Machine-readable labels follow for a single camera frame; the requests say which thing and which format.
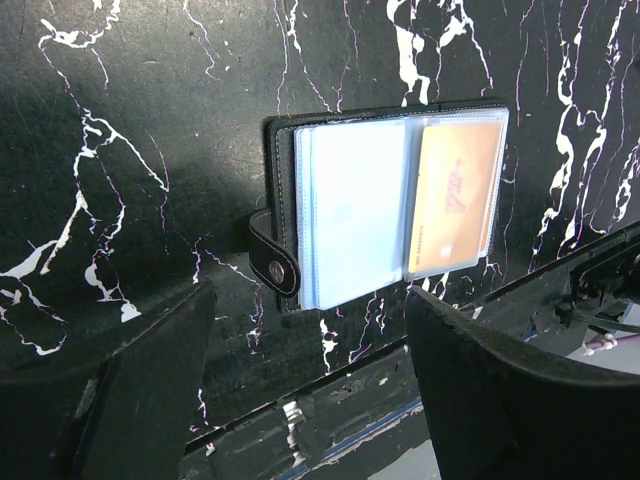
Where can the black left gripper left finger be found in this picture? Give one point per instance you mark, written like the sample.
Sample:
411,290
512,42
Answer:
117,406

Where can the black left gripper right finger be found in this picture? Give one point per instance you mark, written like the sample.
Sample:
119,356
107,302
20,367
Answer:
498,408

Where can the gold VIP card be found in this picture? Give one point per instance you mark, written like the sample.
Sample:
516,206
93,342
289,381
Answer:
454,185

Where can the blue credit card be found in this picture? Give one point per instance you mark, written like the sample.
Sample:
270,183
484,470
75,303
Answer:
342,187

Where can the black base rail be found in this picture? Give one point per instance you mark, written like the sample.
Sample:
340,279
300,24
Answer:
330,396

